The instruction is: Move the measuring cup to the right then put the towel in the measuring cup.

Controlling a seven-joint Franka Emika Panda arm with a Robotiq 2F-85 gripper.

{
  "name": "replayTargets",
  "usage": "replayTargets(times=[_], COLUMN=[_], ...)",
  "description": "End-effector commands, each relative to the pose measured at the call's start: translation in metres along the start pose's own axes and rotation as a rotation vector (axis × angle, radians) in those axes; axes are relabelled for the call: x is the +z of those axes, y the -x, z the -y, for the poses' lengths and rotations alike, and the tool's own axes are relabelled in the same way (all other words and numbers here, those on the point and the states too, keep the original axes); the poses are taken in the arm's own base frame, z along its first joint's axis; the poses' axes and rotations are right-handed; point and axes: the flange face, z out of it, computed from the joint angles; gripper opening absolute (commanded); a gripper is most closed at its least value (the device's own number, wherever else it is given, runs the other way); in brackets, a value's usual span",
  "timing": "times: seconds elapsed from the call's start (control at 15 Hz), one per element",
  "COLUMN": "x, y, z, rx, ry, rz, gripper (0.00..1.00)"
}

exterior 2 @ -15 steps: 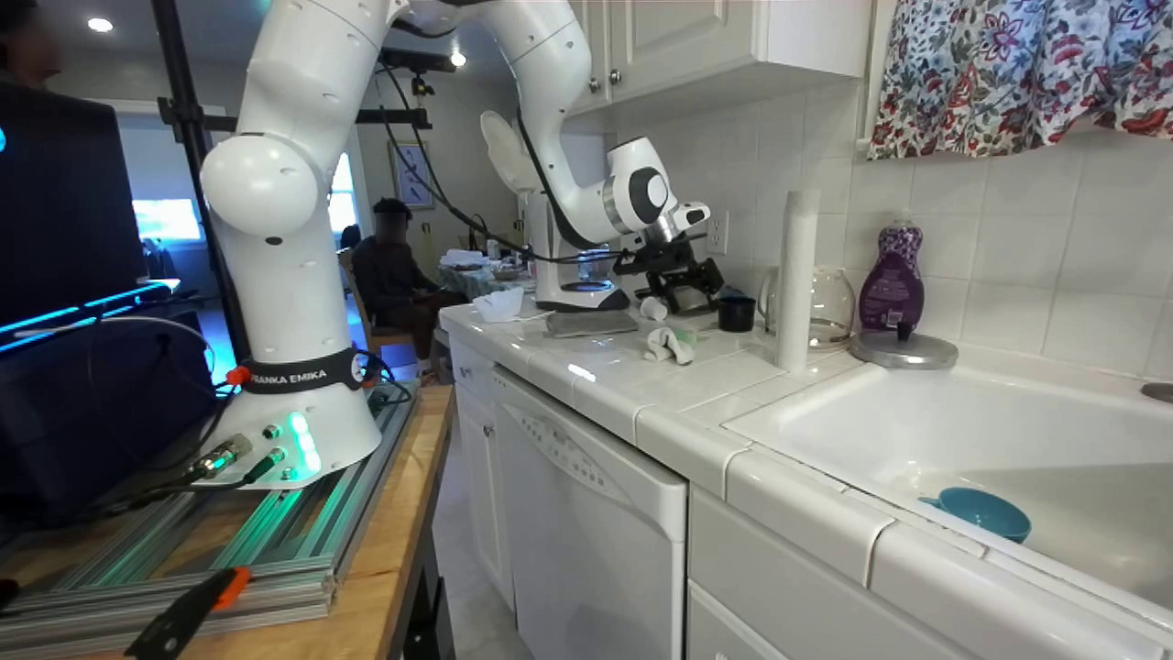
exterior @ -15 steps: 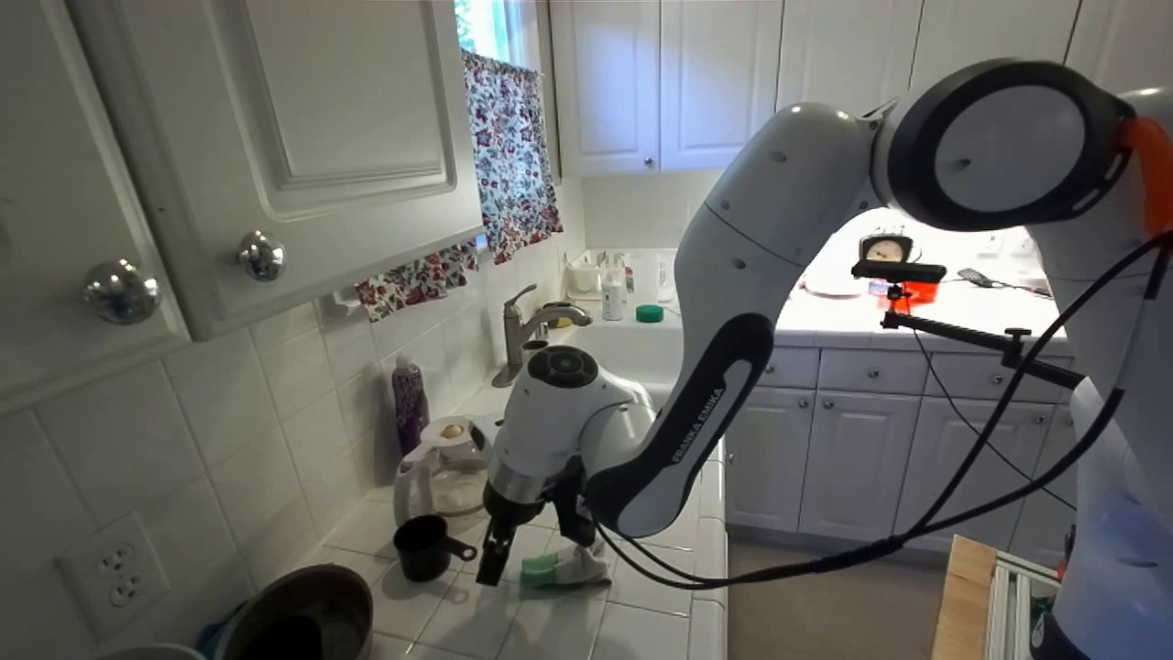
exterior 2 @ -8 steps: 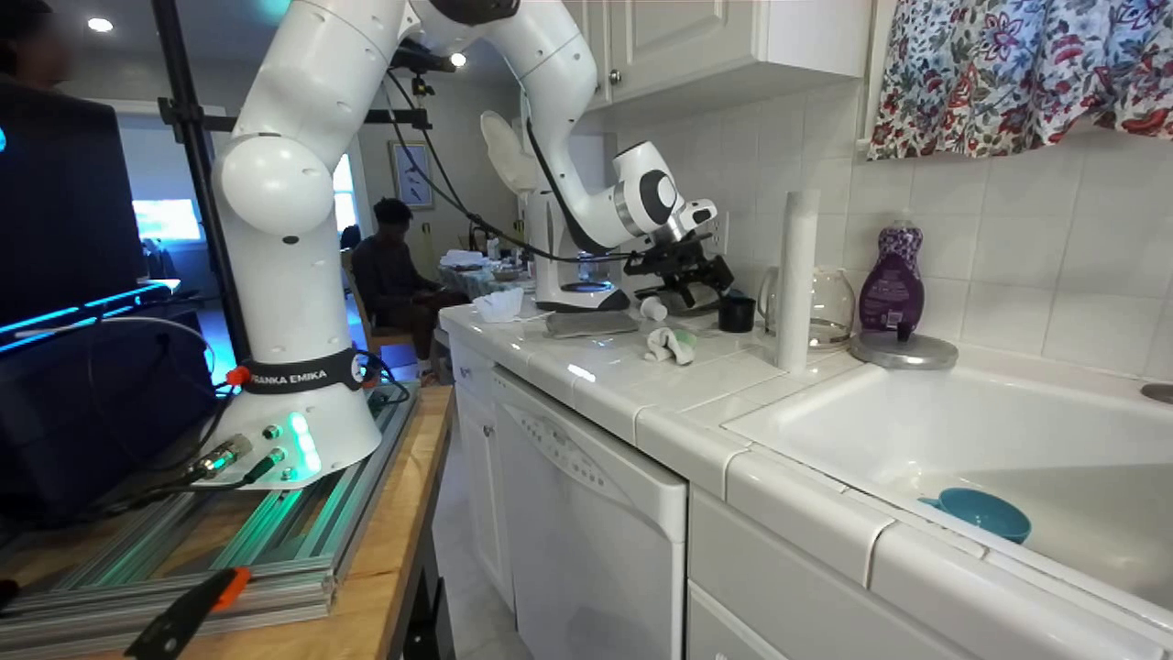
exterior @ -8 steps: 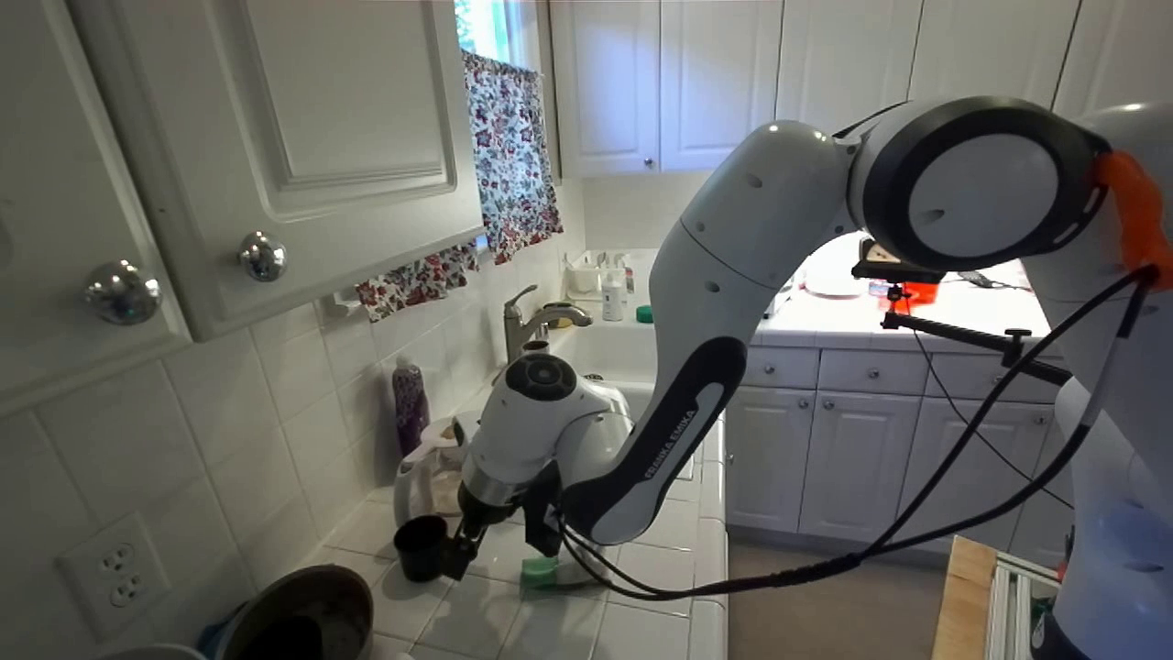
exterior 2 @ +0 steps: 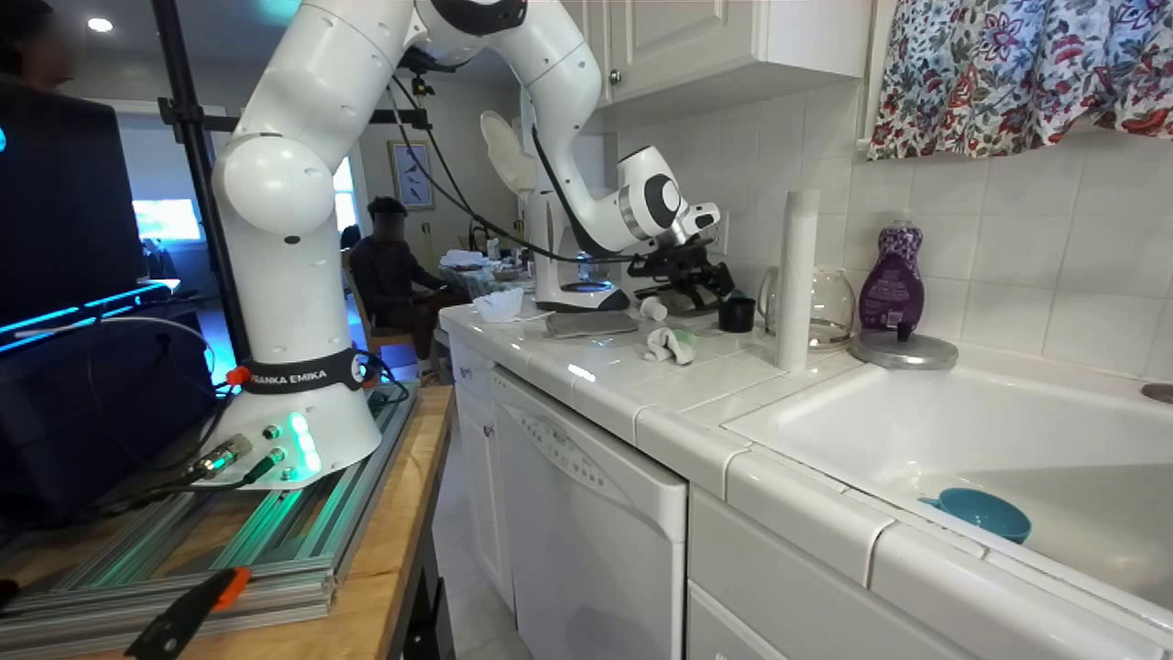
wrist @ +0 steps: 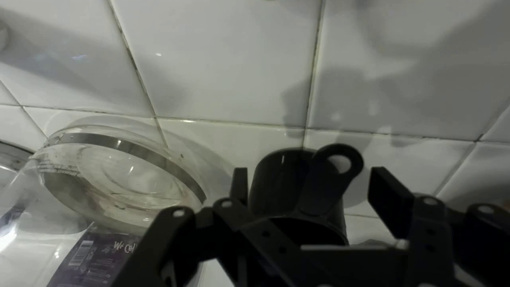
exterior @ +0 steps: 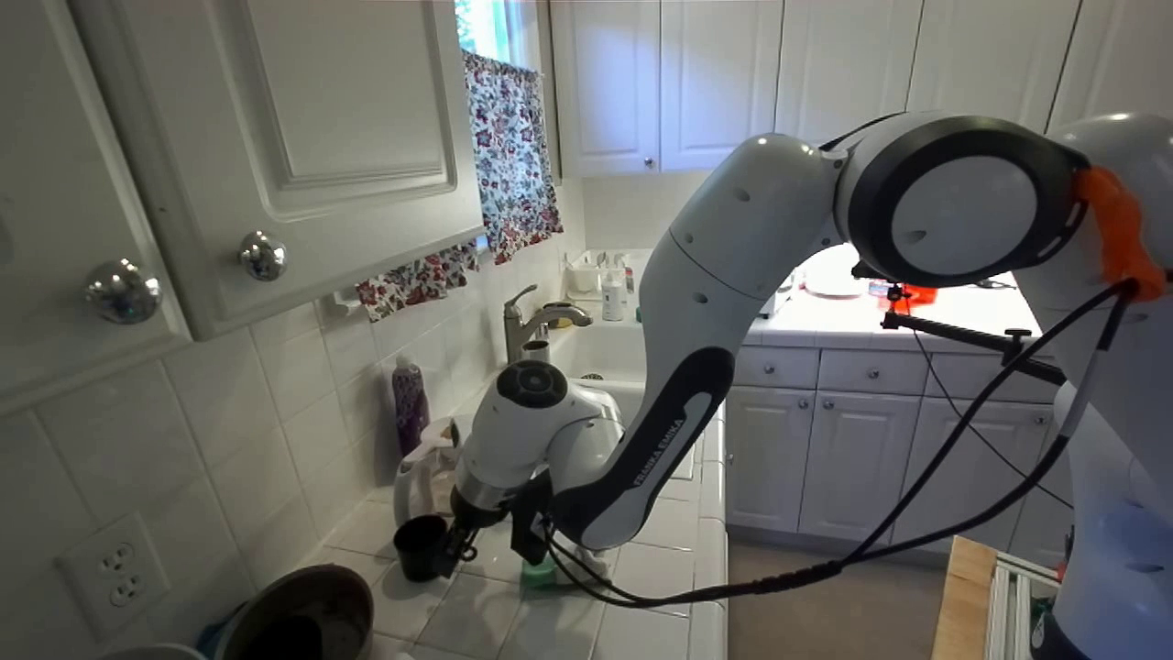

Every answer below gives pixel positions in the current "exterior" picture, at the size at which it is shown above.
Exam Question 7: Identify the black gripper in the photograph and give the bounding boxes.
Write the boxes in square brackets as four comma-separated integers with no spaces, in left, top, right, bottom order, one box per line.
[430,481,517,584]

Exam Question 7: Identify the black measuring cup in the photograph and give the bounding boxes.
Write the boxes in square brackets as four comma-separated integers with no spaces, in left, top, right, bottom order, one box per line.
[394,511,456,587]

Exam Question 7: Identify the purple soap bottle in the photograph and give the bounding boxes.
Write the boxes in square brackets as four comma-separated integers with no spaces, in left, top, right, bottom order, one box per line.
[383,357,437,464]

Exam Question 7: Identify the dark metal bowl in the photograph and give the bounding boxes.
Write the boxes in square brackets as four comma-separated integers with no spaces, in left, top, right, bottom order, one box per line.
[217,563,377,660]

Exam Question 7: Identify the white sink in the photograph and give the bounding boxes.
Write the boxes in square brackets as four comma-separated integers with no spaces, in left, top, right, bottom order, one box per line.
[548,323,653,421]

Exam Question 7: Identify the metal faucet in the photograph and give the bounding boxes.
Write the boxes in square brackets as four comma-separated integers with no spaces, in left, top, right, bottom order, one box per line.
[500,282,599,370]

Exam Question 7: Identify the white bottle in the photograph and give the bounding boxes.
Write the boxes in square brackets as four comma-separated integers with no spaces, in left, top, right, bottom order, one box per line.
[599,268,633,326]
[565,251,604,296]

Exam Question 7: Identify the round metal cabinet knob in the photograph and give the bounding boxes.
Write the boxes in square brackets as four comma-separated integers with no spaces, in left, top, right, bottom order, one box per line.
[80,255,164,332]
[235,229,295,287]

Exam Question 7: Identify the floral curtain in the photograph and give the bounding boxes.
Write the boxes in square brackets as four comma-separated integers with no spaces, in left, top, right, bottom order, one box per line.
[328,52,567,326]

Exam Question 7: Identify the white base cabinets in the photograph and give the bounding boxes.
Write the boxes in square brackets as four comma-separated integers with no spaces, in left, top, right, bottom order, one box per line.
[722,344,1079,569]

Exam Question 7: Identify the white upper cabinet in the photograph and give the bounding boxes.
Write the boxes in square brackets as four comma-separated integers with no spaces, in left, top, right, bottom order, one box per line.
[0,0,491,410]

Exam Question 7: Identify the white plate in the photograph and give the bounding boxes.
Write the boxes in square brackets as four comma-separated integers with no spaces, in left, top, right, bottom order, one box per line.
[799,251,881,304]

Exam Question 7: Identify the wooden table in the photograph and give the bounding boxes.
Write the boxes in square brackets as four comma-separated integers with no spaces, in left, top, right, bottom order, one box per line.
[931,531,1006,660]

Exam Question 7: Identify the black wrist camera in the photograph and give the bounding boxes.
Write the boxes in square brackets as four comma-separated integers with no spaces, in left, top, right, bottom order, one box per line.
[507,471,556,569]

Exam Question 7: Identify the white wall outlet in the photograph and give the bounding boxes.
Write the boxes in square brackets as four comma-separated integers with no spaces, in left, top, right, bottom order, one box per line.
[52,515,171,643]

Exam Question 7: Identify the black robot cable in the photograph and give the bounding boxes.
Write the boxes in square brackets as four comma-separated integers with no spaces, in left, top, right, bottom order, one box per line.
[539,274,1144,613]

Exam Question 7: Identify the orange mounted black camera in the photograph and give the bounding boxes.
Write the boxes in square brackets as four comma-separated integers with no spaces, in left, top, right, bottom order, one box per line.
[876,279,946,335]

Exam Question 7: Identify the white corner wall cabinets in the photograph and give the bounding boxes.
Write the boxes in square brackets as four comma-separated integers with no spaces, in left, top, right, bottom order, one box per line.
[548,0,1173,175]

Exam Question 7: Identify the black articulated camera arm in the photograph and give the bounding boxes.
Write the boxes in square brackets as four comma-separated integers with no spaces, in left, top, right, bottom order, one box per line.
[881,309,1067,390]

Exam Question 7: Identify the aluminium rail base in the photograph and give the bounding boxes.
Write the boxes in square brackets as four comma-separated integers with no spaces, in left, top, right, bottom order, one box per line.
[986,546,1067,660]

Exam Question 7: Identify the orange cable clip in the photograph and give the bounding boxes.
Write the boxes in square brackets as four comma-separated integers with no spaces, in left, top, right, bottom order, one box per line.
[1071,161,1173,304]

